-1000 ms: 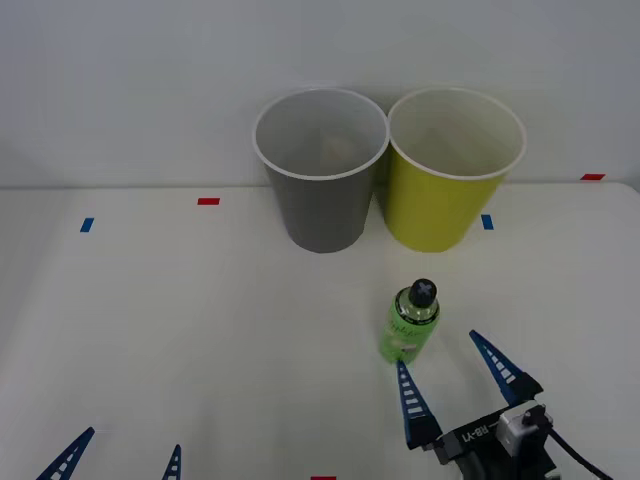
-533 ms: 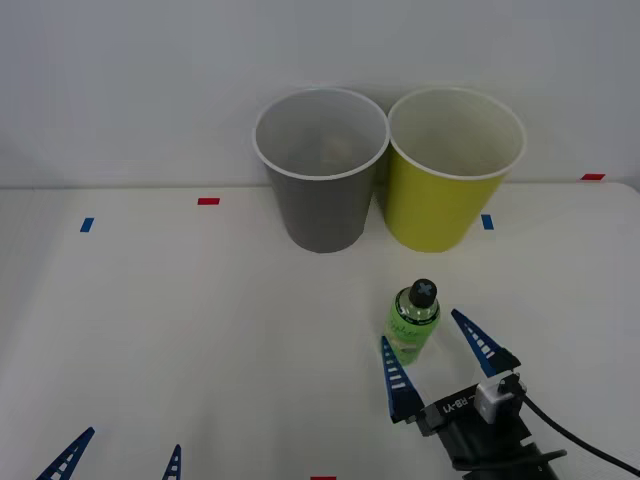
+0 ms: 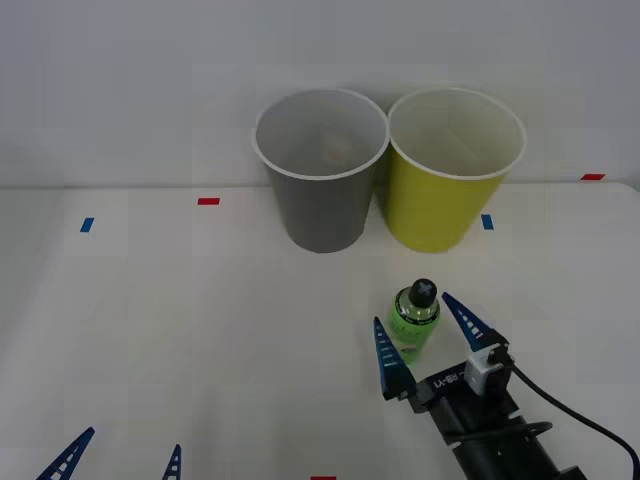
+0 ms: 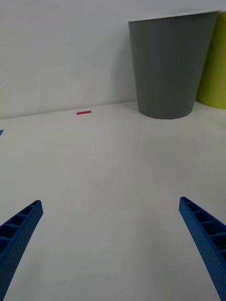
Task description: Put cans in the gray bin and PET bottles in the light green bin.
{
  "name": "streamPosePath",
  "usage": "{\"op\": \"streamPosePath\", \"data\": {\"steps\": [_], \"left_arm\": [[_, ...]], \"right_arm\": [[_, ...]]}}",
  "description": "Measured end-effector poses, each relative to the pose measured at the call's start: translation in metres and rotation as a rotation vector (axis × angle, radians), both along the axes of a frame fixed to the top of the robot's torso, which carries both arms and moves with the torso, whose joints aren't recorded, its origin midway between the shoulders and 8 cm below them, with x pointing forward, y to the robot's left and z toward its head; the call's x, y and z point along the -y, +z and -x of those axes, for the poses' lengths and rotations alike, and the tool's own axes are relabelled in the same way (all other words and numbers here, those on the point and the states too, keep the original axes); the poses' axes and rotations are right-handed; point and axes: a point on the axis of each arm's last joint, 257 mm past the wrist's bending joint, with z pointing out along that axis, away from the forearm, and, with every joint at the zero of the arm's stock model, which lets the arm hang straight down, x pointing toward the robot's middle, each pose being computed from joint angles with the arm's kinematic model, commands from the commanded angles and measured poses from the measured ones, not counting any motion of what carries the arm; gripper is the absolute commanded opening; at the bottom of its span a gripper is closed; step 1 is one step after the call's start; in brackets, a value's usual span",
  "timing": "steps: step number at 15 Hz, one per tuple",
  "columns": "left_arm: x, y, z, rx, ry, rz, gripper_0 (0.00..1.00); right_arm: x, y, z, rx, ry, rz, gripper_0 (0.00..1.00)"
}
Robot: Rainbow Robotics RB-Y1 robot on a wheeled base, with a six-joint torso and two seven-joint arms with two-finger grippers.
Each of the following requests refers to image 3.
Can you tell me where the yellow-green plastic waste bin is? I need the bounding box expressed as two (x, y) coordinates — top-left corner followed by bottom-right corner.
(382, 86), (529, 253)

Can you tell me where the green bottle with black cap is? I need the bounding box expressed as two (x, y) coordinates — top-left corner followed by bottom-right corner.
(388, 277), (442, 365)

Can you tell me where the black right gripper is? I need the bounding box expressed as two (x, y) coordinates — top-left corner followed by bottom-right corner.
(373, 292), (527, 447)

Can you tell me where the grey plastic waste bin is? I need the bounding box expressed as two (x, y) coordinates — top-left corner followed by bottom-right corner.
(252, 88), (391, 254)

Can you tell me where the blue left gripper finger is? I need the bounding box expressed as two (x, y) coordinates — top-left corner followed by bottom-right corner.
(160, 443), (183, 480)
(34, 426), (96, 480)

